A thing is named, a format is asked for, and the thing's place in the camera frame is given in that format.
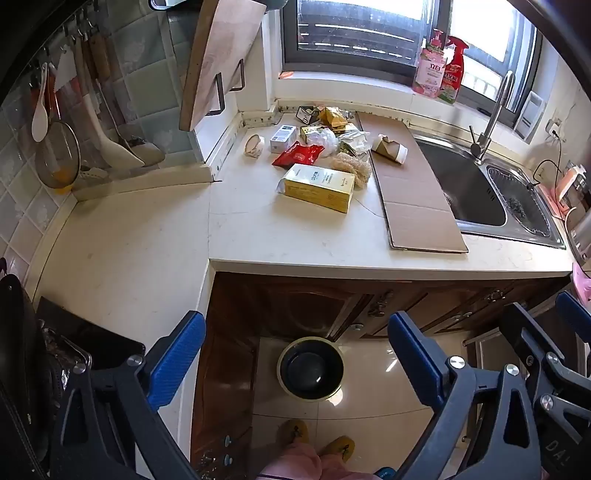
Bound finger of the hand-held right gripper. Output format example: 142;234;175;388
555;291;591;365
499;302;591;444

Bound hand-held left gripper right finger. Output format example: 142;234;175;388
387;311;543;480

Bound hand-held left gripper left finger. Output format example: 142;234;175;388
51;310;207;480

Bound dark blue trash bin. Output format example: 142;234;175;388
276;336;345;401

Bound large yellow box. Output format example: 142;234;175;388
277;163;356;214

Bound brown paper cup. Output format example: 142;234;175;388
370;134;409;163

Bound red snack packet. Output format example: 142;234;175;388
271;142;325;171

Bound white plastic bag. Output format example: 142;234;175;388
307;128;340;158

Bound gold snack packet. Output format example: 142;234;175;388
318;106;358;134

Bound white framed glass door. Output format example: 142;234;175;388
464;323;532;370

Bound brown wooden cabinet door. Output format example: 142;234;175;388
190;272;260;480
362;286;490;337
217;272;370;342

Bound steel pot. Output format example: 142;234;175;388
566;208;591;264

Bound steel wool scrubber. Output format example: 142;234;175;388
505;196;532;220

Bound pink kettle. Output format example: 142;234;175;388
554;164;591;217

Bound pink trousers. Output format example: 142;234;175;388
259;440;370;480

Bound black wok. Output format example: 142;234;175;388
0;257;49;480

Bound stainless steel sink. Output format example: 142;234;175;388
413;134;566;250

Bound brown cardboard sheet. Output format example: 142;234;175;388
358;112;469;254

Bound white slatted holder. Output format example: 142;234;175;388
513;91;546;141

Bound dried noodle block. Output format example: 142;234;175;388
330;152;372;188

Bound metal ladle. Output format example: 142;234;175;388
95;34;164;167

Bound steel faucet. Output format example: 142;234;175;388
470;71;515;162

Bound white slotted spatula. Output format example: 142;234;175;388
74;37;145;169

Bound white green sachet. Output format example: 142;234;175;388
339;131;372;158

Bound metal mesh strainer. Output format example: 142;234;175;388
35;121;81;191

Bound small white box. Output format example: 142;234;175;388
270;124;297;154

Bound red spray bottle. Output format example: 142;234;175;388
440;36;469;104

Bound pink detergent bottle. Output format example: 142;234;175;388
412;28;446;99

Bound white rice paddle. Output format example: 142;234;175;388
31;62;49;142

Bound wooden cutting board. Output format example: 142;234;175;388
179;0;267;132

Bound white scraper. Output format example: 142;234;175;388
53;44;77;90

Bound dark framed window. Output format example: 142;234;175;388
281;0;543;125

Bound black cable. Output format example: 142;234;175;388
526;134;565;190

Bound black wire board rack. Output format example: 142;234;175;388
205;59;245;116

